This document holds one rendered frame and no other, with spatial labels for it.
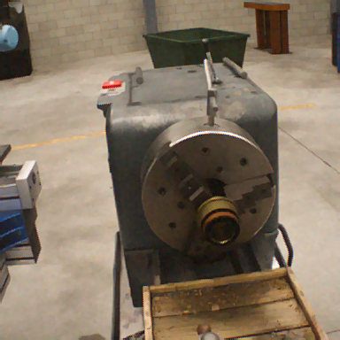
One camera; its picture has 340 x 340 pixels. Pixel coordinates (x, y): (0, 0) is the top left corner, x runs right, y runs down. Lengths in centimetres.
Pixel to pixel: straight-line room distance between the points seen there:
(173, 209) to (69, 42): 1012
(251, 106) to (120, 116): 33
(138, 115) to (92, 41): 995
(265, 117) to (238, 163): 20
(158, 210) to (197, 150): 16
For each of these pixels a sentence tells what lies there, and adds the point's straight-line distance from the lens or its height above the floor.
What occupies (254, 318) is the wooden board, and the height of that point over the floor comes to 89.
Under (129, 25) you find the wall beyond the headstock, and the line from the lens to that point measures 1117.
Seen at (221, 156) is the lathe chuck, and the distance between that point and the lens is 107.
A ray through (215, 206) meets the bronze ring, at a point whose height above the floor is 112.
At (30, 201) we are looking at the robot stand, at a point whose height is 105.
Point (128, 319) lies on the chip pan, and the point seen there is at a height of 54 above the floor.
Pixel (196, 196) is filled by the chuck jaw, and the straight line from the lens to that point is 101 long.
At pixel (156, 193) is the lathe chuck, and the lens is 109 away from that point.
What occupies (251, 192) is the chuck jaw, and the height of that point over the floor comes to 111.
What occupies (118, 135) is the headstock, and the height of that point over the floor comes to 120.
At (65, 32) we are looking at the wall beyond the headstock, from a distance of 1111.
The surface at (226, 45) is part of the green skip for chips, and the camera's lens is 587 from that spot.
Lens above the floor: 157
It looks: 23 degrees down
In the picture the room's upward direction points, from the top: 5 degrees counter-clockwise
